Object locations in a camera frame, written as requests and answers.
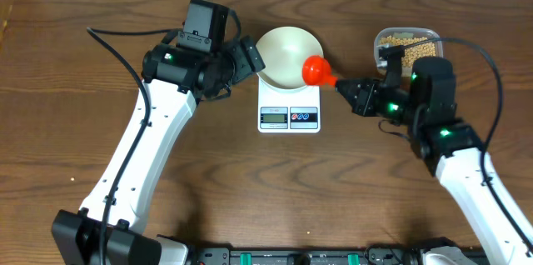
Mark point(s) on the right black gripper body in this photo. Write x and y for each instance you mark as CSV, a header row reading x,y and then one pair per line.
x,y
367,107

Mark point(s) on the red plastic measuring scoop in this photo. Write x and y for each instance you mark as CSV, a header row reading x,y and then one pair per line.
x,y
317,71

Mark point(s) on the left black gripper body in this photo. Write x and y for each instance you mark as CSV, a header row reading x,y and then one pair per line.
x,y
241,67

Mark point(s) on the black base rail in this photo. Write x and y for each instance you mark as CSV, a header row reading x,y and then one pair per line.
x,y
378,255

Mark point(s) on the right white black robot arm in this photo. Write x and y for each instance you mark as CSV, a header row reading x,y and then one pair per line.
x,y
451,150

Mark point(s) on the white digital kitchen scale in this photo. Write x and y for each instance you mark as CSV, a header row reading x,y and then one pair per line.
x,y
281,110

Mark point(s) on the clear plastic container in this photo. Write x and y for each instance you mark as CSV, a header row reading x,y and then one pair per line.
x,y
404,36

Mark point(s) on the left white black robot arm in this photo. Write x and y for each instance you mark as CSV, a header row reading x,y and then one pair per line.
x,y
195,63

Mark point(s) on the white round bowl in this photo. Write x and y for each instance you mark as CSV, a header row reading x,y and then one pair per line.
x,y
284,51

